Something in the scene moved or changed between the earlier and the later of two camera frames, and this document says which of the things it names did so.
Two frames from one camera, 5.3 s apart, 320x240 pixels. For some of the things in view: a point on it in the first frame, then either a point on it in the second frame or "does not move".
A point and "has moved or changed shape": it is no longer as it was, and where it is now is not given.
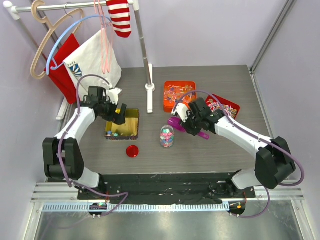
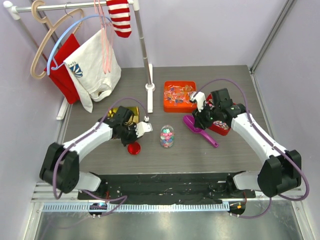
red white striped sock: (119, 11) does not move
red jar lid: (132, 151) has moved or changed shape
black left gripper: (118, 119) -> (125, 142)
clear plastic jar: (167, 136) does not move
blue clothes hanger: (49, 59) does not move
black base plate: (165, 188) does not move
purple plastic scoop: (176, 122) has moved or changed shape
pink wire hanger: (107, 37) does not move
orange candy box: (176, 92) does not move
